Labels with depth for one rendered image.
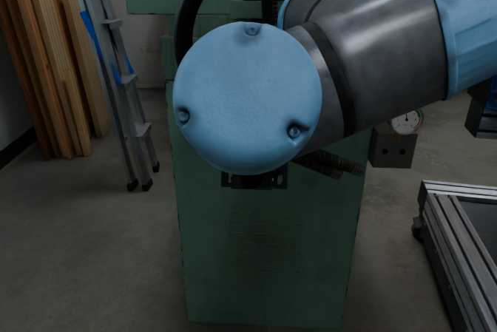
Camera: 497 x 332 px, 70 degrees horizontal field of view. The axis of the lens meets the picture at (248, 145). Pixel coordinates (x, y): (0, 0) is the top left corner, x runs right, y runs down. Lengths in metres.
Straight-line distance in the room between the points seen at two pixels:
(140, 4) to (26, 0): 1.32
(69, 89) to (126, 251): 0.99
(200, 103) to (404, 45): 0.11
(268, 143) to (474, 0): 0.13
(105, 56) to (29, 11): 0.57
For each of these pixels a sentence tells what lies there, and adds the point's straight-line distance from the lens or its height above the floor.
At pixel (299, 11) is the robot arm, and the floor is 0.88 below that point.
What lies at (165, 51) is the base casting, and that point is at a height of 0.77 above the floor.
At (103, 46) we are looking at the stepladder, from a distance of 1.57.
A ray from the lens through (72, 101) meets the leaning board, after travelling 2.11.
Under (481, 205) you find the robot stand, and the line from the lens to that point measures 1.46.
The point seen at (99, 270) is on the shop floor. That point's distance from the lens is 1.39.
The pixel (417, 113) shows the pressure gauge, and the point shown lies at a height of 0.67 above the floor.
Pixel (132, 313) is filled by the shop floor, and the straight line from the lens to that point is 1.22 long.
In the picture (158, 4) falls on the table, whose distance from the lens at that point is 0.75.
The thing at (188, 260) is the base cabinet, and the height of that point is 0.23.
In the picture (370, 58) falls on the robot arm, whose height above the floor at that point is 0.86.
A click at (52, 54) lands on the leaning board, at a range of 2.09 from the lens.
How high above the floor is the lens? 0.90
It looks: 25 degrees down
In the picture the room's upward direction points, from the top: straight up
